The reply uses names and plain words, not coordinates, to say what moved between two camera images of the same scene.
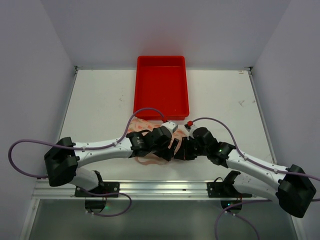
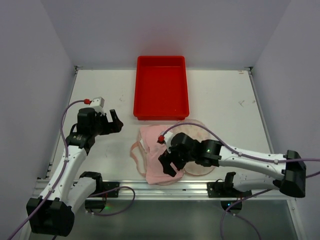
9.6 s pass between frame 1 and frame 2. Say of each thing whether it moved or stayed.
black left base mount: stayed
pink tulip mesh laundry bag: moved
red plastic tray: stayed
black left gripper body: moved
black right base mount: stayed
